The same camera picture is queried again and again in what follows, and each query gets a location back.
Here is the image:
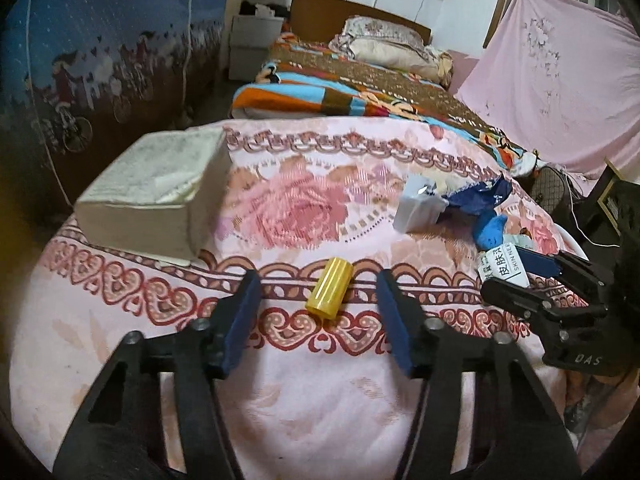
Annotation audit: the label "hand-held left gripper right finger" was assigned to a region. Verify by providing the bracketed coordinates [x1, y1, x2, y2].
[376, 269, 583, 480]

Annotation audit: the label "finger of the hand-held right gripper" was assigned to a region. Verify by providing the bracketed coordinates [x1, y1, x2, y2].
[515, 247, 608, 291]
[482, 277, 606, 326]

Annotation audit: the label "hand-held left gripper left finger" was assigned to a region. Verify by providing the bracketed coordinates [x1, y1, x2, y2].
[52, 269, 263, 480]

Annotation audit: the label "white printed packet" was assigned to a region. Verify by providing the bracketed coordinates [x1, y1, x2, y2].
[477, 247, 532, 292]

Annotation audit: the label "yellow plastic bottle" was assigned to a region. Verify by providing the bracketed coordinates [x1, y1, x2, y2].
[306, 256, 355, 321]

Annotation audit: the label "small blue plastic piece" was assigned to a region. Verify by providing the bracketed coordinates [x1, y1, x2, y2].
[475, 212, 509, 251]

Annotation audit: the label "dark blue cloth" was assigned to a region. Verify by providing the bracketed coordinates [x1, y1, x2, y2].
[446, 174, 514, 214]

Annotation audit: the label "small white box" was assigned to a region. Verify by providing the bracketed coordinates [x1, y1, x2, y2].
[393, 175, 451, 234]

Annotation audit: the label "pink floral blanket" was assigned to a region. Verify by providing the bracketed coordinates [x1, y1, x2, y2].
[10, 116, 601, 480]

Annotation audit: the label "folded cream blanket block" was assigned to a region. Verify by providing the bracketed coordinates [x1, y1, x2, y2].
[74, 127, 234, 267]

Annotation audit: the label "pink hanging sheet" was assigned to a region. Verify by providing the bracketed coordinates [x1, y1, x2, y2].
[455, 0, 640, 183]

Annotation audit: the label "beige crumpled clothes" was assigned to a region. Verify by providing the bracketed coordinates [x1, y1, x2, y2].
[434, 51, 455, 88]

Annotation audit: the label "brown patterned blanket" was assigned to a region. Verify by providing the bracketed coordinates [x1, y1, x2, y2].
[232, 30, 543, 173]

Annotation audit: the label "floral pillow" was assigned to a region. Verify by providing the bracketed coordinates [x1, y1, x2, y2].
[329, 15, 441, 68]

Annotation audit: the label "white nightstand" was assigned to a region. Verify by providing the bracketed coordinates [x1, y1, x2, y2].
[229, 14, 285, 82]

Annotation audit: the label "blue fabric wardrobe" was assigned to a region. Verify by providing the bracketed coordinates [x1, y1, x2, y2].
[0, 0, 236, 211]

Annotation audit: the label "black clothing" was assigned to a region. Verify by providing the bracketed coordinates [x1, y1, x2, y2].
[239, 0, 291, 18]

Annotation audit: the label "wooden headboard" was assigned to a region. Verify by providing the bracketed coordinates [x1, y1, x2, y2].
[290, 0, 433, 46]

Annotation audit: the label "white cable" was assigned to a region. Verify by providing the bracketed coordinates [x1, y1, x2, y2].
[562, 172, 623, 248]

